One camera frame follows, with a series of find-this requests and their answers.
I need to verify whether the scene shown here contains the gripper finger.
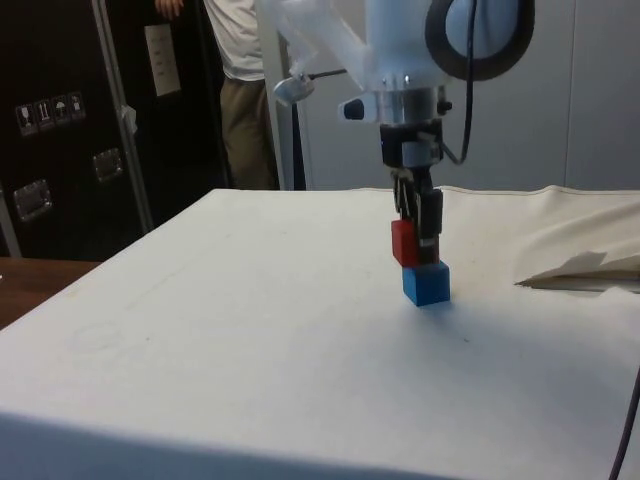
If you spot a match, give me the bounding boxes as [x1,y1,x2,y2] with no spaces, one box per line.
[390,168,417,221]
[415,167,445,265]

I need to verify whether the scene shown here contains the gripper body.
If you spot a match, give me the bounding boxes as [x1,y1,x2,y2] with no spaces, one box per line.
[379,119,445,169]

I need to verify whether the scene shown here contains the red cube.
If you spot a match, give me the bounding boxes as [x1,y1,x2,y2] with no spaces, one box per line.
[390,219,441,266]

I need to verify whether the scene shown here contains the blue cube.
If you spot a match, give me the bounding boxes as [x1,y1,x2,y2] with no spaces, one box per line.
[402,262,450,307]

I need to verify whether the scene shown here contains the person in white shirt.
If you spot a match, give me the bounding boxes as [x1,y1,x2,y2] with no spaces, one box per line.
[153,0,280,190]

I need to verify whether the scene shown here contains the black cabinet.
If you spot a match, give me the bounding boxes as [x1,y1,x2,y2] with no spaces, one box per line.
[0,0,232,261]

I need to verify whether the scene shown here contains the black cable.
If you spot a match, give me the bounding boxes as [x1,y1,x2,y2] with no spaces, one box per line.
[608,363,640,480]
[439,0,484,166]

